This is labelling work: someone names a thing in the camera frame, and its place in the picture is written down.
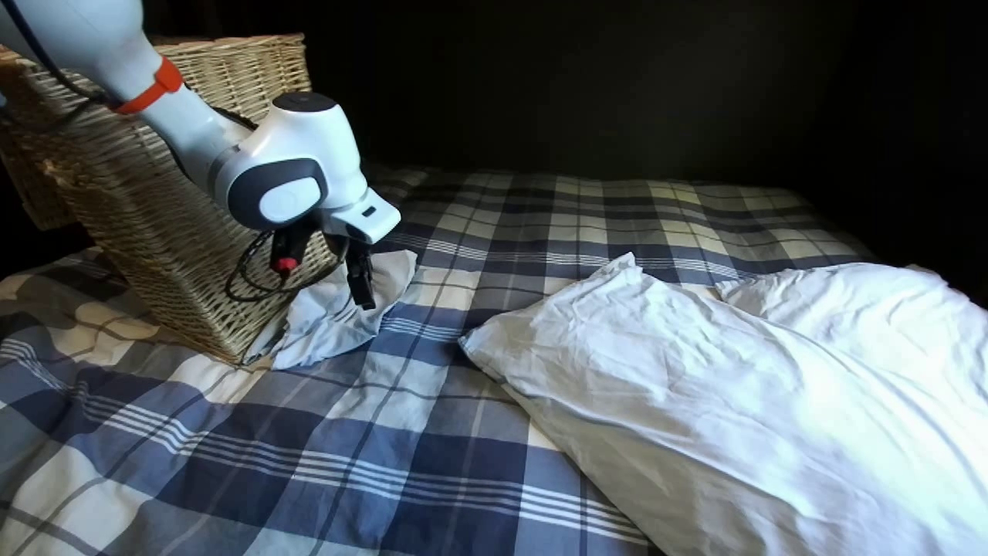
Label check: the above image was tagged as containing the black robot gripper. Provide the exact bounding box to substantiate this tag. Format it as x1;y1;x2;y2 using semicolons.
268;220;378;309

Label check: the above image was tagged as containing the large white pillow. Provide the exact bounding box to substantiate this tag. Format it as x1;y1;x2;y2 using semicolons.
459;254;988;556

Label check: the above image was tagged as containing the blue plaid bed cover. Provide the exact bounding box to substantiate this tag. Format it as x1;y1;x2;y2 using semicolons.
0;170;863;556

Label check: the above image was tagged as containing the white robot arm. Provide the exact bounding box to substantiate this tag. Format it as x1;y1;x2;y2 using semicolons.
0;0;402;309

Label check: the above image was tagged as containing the woven wicker laundry basket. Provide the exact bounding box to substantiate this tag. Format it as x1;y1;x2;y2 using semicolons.
0;48;337;360

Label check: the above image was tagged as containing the light blue pillow case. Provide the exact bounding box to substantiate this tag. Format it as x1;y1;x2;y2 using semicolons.
243;249;416;372

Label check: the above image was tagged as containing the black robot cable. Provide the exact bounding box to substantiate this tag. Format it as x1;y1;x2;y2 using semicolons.
223;224;343;306

